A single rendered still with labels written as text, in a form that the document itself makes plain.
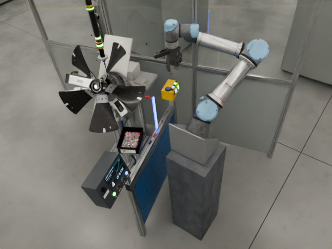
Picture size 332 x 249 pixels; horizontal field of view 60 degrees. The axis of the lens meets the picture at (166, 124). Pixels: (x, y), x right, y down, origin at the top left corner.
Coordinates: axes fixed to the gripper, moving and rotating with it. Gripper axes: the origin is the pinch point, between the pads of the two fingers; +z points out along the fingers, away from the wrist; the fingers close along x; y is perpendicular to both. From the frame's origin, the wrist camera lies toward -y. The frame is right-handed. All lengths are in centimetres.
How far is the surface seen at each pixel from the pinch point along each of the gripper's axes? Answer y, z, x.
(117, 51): -47, 2, 16
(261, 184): 77, 143, 32
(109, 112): -49, 41, -9
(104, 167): -14, 18, -68
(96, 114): -57, 39, -16
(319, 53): 113, 99, 215
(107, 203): -8, 31, -83
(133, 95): -30.5, 26.1, 0.0
